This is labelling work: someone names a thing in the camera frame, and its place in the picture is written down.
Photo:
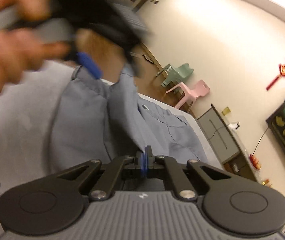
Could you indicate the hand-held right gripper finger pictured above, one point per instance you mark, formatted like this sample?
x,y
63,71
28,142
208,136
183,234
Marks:
x,y
147,162
143,162

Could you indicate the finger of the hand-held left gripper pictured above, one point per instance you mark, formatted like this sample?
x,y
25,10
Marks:
x,y
90,65
135,67

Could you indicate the grey pants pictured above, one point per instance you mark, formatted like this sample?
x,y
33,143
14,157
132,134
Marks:
x,y
87,120

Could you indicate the person's left hand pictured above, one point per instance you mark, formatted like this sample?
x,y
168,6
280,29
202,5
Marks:
x,y
7,55

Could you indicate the dark object on floor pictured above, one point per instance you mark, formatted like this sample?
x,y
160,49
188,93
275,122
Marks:
x,y
148,58

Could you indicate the green plastic child chair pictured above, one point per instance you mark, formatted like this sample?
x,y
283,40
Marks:
x,y
182,71

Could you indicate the pink plastic child chair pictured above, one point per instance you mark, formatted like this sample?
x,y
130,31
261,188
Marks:
x,y
197,90

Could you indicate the grey and brown sideboard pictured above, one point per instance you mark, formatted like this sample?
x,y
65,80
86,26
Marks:
x,y
215,135

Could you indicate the yellow cup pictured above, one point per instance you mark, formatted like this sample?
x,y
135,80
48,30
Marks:
x,y
226,111

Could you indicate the white power adapter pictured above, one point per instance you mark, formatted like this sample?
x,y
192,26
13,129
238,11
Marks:
x,y
234,126

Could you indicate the red plate of fruit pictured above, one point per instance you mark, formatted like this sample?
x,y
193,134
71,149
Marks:
x,y
255,162

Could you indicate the amber glass jar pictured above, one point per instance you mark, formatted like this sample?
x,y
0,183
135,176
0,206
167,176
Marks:
x,y
267,183

